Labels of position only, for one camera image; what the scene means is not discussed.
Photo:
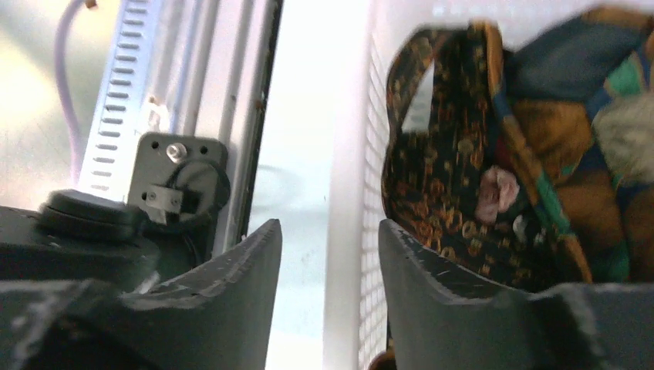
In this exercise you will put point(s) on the green gold patterned tie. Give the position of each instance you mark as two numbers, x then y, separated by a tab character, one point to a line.
575	114

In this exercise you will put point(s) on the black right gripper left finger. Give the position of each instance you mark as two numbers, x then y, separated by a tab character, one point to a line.
216	316

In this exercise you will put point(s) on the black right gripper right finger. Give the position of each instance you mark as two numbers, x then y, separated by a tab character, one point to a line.
443	316

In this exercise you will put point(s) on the white plastic basket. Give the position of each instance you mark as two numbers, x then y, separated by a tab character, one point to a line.
355	306

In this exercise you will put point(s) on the black gold floral tie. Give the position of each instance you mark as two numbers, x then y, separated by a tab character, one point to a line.
440	113

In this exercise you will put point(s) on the aluminium frame rail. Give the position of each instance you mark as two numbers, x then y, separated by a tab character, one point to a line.
192	68

